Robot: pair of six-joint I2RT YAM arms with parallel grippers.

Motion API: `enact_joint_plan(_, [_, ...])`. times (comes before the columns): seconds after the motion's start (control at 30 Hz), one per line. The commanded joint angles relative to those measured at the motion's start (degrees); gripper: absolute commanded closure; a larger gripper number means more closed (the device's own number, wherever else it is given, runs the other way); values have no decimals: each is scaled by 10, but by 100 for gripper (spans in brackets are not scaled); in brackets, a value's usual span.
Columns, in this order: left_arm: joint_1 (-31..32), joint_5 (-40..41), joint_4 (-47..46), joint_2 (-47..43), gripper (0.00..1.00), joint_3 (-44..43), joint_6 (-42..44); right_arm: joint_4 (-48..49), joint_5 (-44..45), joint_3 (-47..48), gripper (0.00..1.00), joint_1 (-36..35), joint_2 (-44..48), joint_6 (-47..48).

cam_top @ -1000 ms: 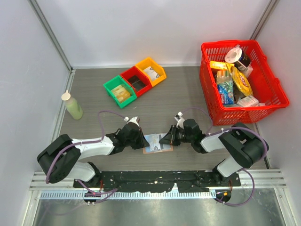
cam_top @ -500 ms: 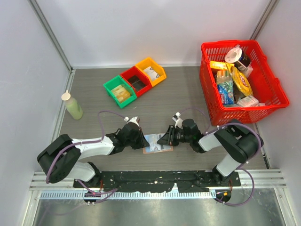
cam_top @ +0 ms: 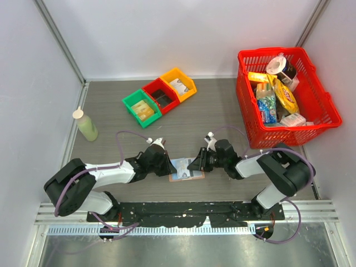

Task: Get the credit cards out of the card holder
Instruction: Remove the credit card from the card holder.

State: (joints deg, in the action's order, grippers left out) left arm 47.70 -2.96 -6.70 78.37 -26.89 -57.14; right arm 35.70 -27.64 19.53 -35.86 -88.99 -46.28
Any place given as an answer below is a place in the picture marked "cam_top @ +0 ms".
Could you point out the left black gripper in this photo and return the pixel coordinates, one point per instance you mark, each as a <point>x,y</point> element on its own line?
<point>168,168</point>

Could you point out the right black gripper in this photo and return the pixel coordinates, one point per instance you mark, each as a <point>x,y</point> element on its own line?
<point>200,163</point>

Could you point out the tan leather card holder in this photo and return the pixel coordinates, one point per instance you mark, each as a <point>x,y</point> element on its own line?
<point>176,172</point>

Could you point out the white card with black stripe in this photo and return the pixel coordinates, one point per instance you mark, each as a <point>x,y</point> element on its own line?
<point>196,174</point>

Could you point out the grey patterned card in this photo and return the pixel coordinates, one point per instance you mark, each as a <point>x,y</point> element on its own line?
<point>176,83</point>
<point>182,171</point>
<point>182,89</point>

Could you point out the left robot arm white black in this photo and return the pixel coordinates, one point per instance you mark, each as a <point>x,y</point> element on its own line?
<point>72,188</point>

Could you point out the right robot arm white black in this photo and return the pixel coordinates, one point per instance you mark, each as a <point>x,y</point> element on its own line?
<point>287,170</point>

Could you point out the yellow cards in green bin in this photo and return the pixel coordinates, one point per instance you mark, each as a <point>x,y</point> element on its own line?
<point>143,110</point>

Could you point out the black cards in red bin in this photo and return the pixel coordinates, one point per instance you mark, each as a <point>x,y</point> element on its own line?
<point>161,98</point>

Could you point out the green storage bin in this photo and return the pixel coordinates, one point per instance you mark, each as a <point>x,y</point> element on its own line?
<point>135,98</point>

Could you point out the red storage bin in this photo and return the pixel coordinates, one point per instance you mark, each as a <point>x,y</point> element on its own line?
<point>159,84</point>

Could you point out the green liquid squeeze bottle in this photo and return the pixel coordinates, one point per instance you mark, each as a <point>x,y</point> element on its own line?
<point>85,124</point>

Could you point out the blue snack bag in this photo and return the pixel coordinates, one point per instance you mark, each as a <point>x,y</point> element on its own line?
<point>266,101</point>

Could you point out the yellow snack packet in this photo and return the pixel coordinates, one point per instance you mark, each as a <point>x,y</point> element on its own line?
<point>260,77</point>

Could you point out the white small box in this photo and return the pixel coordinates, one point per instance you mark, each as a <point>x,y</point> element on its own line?
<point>293,120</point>

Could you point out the red plastic shopping basket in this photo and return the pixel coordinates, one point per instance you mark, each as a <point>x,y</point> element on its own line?
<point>315,103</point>

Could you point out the yellow chips bag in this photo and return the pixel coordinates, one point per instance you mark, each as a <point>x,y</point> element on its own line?
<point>285,96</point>

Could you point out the dark labelled can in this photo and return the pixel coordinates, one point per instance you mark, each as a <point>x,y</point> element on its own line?
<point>287,71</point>

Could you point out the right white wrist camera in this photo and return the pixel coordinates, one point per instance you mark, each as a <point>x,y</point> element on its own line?
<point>211,141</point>

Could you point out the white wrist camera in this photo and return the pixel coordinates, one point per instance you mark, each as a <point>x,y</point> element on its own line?
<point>211,141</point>
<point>159,142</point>

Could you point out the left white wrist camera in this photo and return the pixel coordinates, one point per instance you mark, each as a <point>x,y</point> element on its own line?
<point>159,142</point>

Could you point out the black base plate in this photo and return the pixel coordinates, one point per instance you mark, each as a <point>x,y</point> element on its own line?
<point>187,214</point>

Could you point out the white slotted cable duct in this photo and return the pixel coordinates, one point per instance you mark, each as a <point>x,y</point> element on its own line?
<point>206,229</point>

